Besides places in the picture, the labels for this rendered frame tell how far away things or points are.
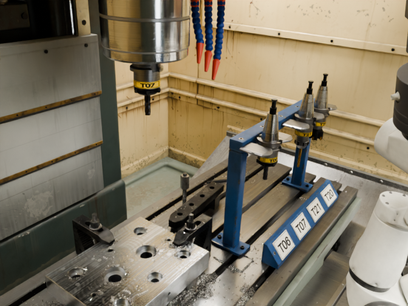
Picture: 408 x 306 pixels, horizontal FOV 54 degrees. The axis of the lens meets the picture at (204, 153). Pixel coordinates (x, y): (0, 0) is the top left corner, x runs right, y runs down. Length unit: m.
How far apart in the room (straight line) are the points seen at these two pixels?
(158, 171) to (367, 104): 1.11
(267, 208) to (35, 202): 0.71
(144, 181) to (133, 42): 1.46
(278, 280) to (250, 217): 0.27
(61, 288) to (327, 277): 0.80
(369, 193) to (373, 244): 1.06
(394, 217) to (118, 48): 0.49
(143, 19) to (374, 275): 0.53
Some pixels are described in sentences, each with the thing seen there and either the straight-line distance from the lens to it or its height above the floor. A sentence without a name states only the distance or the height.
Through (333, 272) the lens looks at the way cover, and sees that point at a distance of 1.39.
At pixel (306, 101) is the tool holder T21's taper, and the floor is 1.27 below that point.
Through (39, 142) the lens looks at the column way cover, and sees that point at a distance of 1.20.
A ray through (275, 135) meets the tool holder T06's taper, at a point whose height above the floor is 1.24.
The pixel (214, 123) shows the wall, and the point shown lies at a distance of 2.01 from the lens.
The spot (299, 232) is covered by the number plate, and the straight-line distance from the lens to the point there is 1.19.
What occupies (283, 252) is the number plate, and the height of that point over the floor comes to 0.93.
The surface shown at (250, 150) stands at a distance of 0.95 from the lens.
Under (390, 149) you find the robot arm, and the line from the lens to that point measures 0.60.
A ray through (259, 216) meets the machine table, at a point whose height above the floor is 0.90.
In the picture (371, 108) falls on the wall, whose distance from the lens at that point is 1.65.
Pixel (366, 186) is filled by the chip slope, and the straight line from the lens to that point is 1.72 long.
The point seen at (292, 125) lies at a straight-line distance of 1.14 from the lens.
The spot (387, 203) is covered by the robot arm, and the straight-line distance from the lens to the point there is 0.62.
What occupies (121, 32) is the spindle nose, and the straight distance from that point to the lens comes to 0.69.
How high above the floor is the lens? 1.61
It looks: 25 degrees down
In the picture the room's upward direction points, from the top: 2 degrees clockwise
